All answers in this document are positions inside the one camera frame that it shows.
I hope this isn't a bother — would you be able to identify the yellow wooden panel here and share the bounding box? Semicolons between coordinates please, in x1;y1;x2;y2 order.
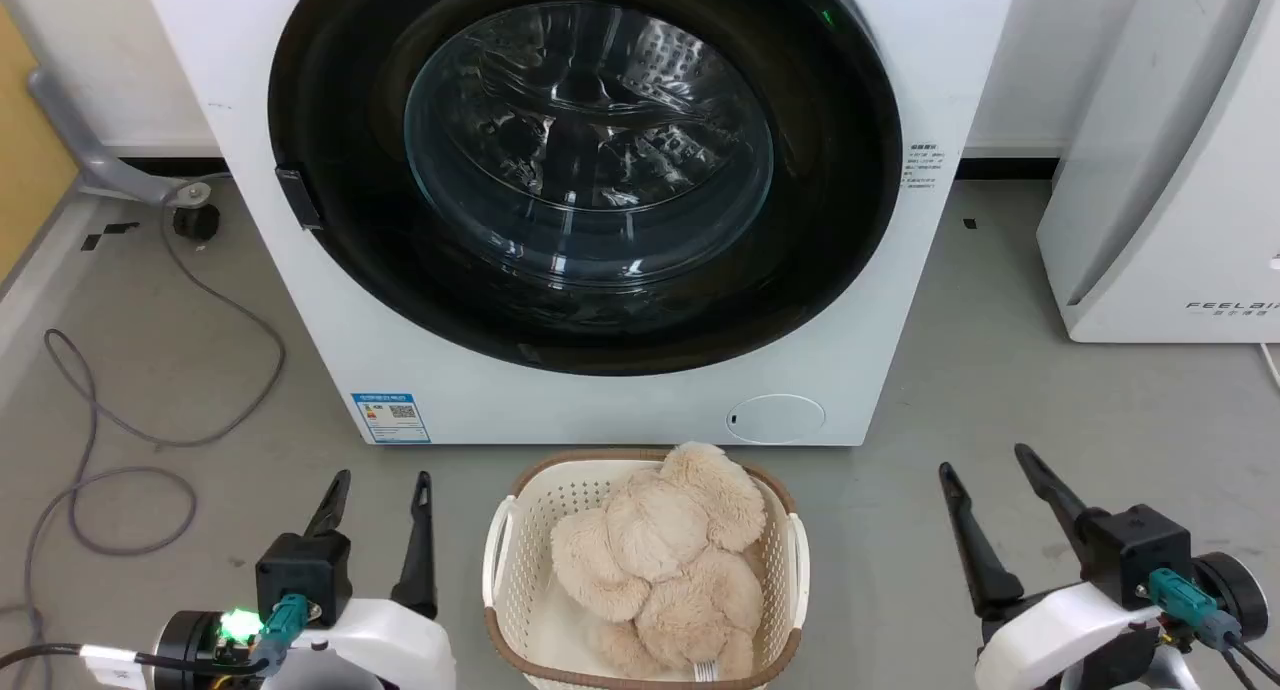
0;5;81;283

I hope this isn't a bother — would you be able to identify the white air purifier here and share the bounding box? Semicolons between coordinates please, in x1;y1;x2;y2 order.
1036;0;1280;344

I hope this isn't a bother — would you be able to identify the blue energy label sticker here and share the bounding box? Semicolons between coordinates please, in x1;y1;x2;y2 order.
351;392;432;445

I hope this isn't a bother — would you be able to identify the white front-load washing machine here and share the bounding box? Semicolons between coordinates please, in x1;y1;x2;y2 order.
137;0;1023;447

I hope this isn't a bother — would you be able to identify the grey drain hose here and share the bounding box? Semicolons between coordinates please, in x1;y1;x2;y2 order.
27;68;233;207

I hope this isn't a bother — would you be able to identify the white brown-rimmed laundry basket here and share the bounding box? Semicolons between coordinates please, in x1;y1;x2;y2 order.
482;448;811;690

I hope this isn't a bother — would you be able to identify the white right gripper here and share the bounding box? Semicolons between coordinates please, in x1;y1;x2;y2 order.
938;444;1167;690

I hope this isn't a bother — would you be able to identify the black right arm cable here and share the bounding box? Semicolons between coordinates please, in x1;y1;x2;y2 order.
1148;568;1280;690

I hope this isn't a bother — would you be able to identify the black door handle latch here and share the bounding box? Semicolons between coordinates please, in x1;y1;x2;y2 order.
276;168;324;231

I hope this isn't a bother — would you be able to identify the black round glass washer door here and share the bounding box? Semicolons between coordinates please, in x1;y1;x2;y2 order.
267;0;904;377

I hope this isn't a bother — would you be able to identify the beige plush teddy bear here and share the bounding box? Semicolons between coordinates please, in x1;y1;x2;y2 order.
549;442;769;683

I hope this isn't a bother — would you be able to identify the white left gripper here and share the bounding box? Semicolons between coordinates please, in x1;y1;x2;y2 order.
268;469;458;690

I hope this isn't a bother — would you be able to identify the grey floor cable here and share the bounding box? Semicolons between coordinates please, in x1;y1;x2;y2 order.
0;185;288;690

